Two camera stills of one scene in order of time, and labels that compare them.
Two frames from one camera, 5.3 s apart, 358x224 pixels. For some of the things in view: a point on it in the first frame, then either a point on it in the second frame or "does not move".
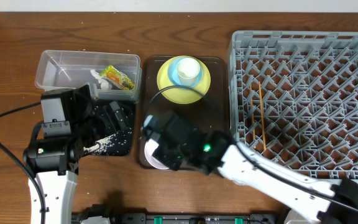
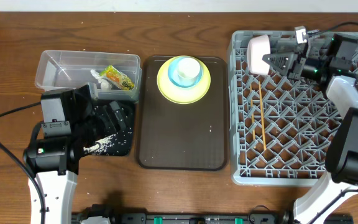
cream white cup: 188,70 does not move
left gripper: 106,121 does not move
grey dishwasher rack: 307,101 does not move
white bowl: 150,146 to 258,46
